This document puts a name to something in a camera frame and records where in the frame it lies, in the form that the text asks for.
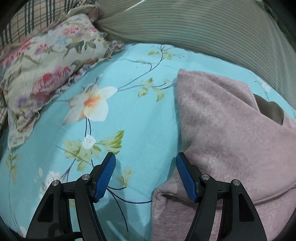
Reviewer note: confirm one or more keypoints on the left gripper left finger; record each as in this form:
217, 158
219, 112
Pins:
66, 210

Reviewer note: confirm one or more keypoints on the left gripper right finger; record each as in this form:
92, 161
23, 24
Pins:
239, 218

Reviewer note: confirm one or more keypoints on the mauve fleece sweater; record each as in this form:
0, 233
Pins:
229, 133

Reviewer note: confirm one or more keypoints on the turquoise floral bed sheet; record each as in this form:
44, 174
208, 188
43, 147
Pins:
140, 125

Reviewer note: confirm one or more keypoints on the floral print small pillow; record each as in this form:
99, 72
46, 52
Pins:
44, 66

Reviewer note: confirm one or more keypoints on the green striped pillow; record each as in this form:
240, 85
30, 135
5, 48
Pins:
241, 32

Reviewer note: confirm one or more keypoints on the plaid beige blanket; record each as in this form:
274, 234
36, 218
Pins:
35, 17

